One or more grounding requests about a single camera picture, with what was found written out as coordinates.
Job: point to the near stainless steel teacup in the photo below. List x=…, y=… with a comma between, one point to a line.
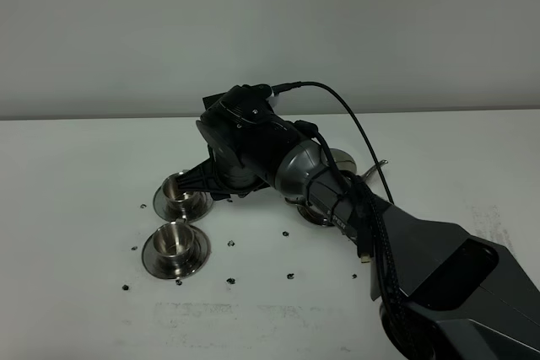
x=173, y=239

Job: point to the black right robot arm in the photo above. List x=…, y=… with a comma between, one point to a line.
x=445, y=293

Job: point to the far stainless steel saucer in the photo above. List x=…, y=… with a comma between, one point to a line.
x=159, y=208

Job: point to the stainless steel saucer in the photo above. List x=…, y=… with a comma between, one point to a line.
x=159, y=208
x=177, y=267

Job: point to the stainless steel teacup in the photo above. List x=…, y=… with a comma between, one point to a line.
x=173, y=239
x=188, y=203

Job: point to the far stainless steel teacup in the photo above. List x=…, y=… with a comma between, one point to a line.
x=188, y=203

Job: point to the near stainless steel saucer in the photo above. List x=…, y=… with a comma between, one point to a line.
x=177, y=267

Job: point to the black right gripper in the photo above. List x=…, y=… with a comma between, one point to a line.
x=232, y=126

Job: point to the stainless steel teapot coaster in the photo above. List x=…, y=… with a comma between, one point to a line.
x=308, y=212

